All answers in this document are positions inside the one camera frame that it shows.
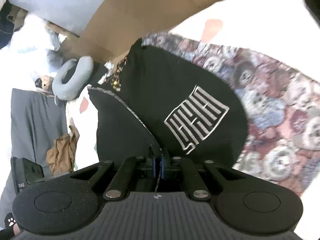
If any black bear pattern garment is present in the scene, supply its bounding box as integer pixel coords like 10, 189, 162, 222
88, 33, 319, 196

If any person left hand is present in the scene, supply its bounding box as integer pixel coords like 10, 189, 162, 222
11, 224, 21, 236

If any brown crumpled garment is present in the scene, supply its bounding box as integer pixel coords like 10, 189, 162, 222
46, 119, 80, 176

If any grey blue pillow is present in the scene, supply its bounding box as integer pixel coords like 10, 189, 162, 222
1, 88, 68, 228

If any small plush bear toy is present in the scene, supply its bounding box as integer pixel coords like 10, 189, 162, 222
35, 75, 54, 92

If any black cloth under neck pillow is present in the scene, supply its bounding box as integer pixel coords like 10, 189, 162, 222
88, 62, 109, 86

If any grey neck pillow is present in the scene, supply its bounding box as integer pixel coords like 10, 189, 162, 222
52, 56, 94, 101

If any white pillow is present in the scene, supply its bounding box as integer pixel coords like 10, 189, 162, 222
8, 14, 60, 54

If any brown cardboard box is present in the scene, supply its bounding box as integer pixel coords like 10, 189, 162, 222
48, 0, 220, 63

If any cream bear print quilt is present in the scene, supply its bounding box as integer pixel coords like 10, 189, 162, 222
66, 0, 319, 169

